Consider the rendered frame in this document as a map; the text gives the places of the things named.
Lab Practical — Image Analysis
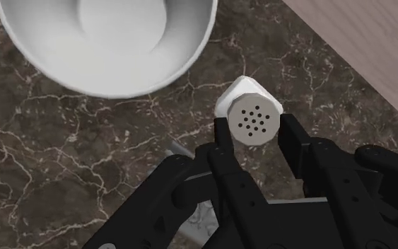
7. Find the white bowl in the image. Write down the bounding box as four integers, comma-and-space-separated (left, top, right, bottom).
0, 0, 218, 100

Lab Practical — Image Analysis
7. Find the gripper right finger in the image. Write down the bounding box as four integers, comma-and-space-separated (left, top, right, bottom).
276, 113, 398, 249

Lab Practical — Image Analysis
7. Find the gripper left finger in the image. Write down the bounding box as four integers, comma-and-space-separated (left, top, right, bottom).
82, 117, 272, 249

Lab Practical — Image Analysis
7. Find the white salt shaker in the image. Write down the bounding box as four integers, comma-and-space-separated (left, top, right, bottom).
214, 75, 284, 146

